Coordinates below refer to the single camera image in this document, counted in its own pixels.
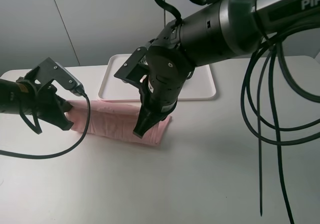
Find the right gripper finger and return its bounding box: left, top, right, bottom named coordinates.
left=133, top=105, right=164, bottom=138

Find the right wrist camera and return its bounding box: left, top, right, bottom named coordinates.
left=114, top=46, right=150, bottom=89

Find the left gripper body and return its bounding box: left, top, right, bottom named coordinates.
left=16, top=77, right=74, bottom=131

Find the left camera cable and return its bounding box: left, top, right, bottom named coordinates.
left=0, top=90, right=91, bottom=160

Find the pink towel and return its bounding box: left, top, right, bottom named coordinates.
left=64, top=99, right=173, bottom=147

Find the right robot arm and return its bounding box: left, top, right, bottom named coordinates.
left=133, top=0, right=320, bottom=137

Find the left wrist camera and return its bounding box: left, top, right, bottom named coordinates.
left=24, top=57, right=85, bottom=96

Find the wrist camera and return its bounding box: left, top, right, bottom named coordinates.
left=114, top=46, right=150, bottom=89
left=24, top=57, right=85, bottom=96

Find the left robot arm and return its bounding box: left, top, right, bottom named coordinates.
left=0, top=78, right=74, bottom=134

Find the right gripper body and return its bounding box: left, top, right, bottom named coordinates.
left=137, top=76, right=187, bottom=121

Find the white plastic tray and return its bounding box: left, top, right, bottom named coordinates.
left=97, top=54, right=216, bottom=103

